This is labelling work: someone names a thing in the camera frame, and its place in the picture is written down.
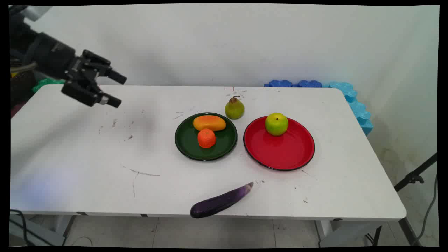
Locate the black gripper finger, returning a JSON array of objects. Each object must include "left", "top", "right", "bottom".
[
  {"left": 99, "top": 66, "right": 127, "bottom": 85},
  {"left": 61, "top": 83, "right": 122, "bottom": 108}
]

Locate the green foam mat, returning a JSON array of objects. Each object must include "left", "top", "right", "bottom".
[{"left": 32, "top": 78, "right": 66, "bottom": 93}]

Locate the grey cable by tripod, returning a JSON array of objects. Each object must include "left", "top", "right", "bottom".
[{"left": 410, "top": 171, "right": 438, "bottom": 246}]

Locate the black tripod stand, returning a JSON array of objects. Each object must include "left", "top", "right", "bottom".
[{"left": 394, "top": 152, "right": 438, "bottom": 192}]

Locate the green toy apple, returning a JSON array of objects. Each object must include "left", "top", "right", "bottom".
[{"left": 265, "top": 112, "right": 289, "bottom": 137}]

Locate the orange toy tangerine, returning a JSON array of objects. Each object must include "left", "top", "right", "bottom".
[{"left": 197, "top": 128, "right": 217, "bottom": 149}]

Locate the dark green round plate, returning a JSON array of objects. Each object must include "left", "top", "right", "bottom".
[{"left": 175, "top": 112, "right": 238, "bottom": 162}]

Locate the yellow orange toy mango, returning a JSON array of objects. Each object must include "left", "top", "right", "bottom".
[{"left": 193, "top": 114, "right": 226, "bottom": 132}]

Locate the green toy pear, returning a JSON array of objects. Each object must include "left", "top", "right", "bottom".
[{"left": 225, "top": 96, "right": 245, "bottom": 120}]

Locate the black crate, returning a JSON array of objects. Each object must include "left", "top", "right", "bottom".
[{"left": 10, "top": 69, "right": 37, "bottom": 109}]

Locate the black table leg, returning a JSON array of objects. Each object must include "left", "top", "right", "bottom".
[{"left": 398, "top": 217, "right": 422, "bottom": 246}]

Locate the purple toy eggplant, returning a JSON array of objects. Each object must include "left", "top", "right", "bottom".
[{"left": 190, "top": 182, "right": 254, "bottom": 219}]

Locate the red round plate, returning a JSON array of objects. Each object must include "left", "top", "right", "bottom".
[{"left": 243, "top": 115, "right": 315, "bottom": 172}]

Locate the light blue foam mat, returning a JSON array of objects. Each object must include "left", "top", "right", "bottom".
[{"left": 323, "top": 81, "right": 374, "bottom": 136}]

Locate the black cable with connector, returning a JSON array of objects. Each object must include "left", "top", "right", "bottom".
[{"left": 10, "top": 209, "right": 31, "bottom": 246}]

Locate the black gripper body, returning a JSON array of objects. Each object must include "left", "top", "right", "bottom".
[{"left": 24, "top": 32, "right": 112, "bottom": 92}]

